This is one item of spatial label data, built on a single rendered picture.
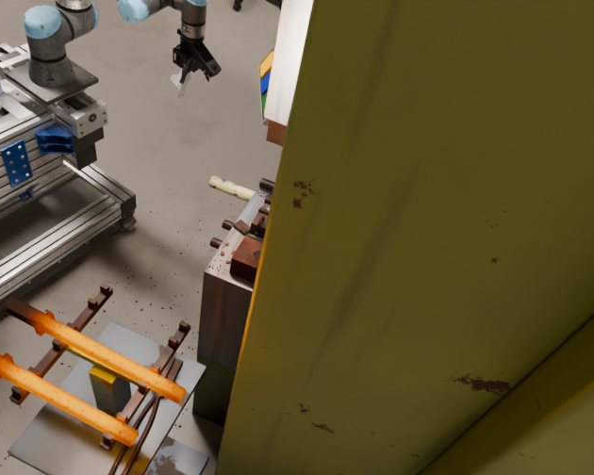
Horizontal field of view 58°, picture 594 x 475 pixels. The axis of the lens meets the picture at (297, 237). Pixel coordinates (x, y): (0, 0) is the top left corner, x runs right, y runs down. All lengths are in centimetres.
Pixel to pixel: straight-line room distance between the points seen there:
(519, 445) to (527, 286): 24
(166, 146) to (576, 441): 267
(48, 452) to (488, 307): 107
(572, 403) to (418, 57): 45
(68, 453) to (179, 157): 195
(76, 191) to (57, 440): 138
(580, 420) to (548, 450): 9
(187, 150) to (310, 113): 250
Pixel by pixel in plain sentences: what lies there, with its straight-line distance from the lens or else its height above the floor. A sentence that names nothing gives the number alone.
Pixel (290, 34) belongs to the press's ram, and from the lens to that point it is 101.
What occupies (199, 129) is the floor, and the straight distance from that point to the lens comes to 326.
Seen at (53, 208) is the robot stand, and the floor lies 21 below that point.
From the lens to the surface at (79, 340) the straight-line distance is 126.
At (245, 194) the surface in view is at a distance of 199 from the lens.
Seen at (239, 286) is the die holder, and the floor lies 91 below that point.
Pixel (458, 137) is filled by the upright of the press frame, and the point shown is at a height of 171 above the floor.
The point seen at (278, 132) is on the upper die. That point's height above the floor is 130.
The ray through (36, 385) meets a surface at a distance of 123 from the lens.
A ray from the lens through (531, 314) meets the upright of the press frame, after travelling 77.
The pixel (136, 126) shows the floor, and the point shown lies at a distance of 325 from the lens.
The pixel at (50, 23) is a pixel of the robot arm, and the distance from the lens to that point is 204.
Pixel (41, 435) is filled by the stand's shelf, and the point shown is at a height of 68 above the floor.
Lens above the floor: 204
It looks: 48 degrees down
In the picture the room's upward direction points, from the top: 16 degrees clockwise
